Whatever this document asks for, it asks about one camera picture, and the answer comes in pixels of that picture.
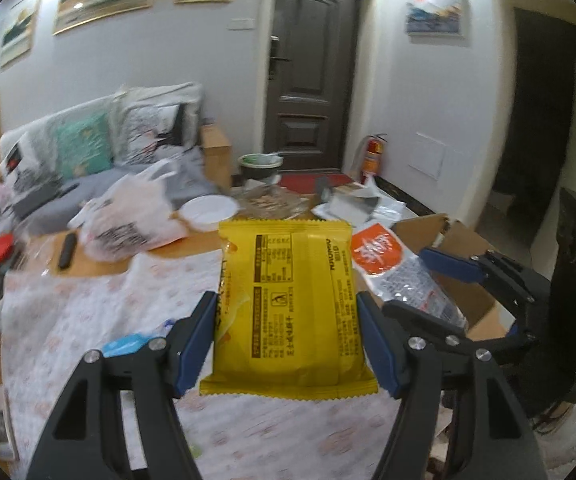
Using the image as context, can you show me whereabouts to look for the glass dish with nuts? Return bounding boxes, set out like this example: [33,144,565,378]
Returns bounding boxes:
[230,185,313,221]

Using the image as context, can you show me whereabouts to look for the orange and white snack packet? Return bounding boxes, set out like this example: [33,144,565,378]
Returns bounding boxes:
[350,222,468,331]

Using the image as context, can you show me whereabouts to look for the white wall panel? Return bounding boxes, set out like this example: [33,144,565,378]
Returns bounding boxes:
[410,132,448,181]

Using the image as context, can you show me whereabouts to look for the red door mat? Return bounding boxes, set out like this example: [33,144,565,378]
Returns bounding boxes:
[278,172,356,196]

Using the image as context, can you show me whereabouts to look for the black long box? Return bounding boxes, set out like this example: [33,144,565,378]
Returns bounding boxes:
[13,182,81,218]

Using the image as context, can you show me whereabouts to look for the black trash bin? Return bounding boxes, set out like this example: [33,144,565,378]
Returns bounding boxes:
[238,152,285,186]

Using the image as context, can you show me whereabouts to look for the small framed painting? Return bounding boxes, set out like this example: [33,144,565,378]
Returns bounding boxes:
[0,0,44,69]

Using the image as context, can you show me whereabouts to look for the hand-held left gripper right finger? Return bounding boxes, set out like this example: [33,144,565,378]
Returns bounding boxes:
[357,292,552,480]

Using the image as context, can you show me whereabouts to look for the black remote control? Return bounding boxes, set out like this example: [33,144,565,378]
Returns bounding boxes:
[58,232,78,269]

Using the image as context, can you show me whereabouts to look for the red fire extinguisher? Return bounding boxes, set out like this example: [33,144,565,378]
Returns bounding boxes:
[360,133,389,186]

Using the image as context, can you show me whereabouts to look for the grey sofa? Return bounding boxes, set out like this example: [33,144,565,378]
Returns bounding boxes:
[0,82,219,236]

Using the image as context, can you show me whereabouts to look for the yellow snack packet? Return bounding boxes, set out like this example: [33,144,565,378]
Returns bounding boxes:
[199,218,379,401]

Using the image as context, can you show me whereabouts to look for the small white box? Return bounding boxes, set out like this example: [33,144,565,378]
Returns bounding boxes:
[0,385,19,461]

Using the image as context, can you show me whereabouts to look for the white plastic packaging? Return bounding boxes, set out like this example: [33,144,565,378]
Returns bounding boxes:
[313,177,409,226]

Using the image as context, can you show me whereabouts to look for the brown cardboard box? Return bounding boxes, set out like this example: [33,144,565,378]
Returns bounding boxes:
[363,212,513,343]

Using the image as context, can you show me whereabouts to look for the small tree print cushion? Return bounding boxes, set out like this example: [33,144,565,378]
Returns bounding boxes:
[0,135,56,192]

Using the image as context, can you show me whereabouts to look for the large tree print cushion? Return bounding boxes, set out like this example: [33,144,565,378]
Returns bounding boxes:
[115,102,199,161]

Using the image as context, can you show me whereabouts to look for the printed white plastic bag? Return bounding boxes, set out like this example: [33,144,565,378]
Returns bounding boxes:
[68,157,189,263]

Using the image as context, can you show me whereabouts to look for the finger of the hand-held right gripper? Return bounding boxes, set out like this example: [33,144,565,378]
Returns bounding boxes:
[383,299,536,358]
[419,246,552,312]

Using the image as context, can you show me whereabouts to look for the pink patterned tablecloth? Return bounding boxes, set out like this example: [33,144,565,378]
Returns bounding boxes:
[0,247,448,480]

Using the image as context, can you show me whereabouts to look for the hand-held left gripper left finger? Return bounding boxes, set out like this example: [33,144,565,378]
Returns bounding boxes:
[24,290,219,480]

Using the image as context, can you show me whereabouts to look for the unframed canvas wall picture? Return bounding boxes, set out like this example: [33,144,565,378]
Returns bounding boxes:
[405,0,464,37]

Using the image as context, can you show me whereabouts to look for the teal cushion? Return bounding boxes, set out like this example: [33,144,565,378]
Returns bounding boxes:
[55,112,114,181]

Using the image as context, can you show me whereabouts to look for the dark brown door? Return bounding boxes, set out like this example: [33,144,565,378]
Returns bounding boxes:
[263,0,363,173]

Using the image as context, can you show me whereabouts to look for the white bowl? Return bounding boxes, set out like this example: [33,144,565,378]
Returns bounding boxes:
[180,195,239,233]

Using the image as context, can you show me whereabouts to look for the blue snack packet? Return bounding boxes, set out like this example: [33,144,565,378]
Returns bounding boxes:
[103,332,149,359]

